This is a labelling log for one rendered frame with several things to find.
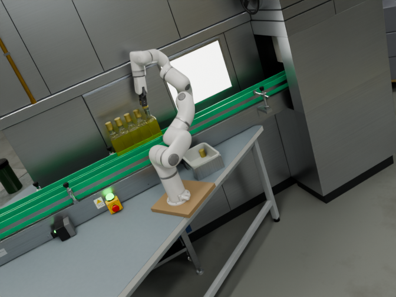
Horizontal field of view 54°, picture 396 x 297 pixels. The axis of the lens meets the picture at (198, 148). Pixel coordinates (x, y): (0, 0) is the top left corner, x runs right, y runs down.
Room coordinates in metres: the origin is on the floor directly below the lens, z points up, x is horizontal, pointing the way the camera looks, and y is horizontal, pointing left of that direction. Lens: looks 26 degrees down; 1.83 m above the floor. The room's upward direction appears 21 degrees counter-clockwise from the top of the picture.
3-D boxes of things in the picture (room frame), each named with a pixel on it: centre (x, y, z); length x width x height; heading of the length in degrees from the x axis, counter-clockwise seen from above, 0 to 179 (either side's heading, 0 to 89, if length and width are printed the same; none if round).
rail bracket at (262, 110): (2.21, -0.48, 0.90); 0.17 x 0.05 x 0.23; 15
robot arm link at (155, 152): (1.71, 0.18, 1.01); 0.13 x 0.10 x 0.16; 30
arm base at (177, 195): (1.71, 0.17, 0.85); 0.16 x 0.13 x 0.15; 41
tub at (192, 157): (1.98, 0.01, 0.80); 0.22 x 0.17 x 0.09; 15
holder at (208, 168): (2.01, 0.01, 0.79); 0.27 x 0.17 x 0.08; 15
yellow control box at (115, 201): (1.87, 0.54, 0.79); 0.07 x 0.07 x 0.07; 15
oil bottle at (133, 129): (2.13, 0.31, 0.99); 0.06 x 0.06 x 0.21; 14
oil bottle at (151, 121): (2.16, 0.20, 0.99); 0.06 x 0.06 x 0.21; 16
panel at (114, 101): (2.34, 0.07, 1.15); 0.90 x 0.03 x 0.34; 105
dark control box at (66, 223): (1.80, 0.81, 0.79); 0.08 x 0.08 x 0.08; 15
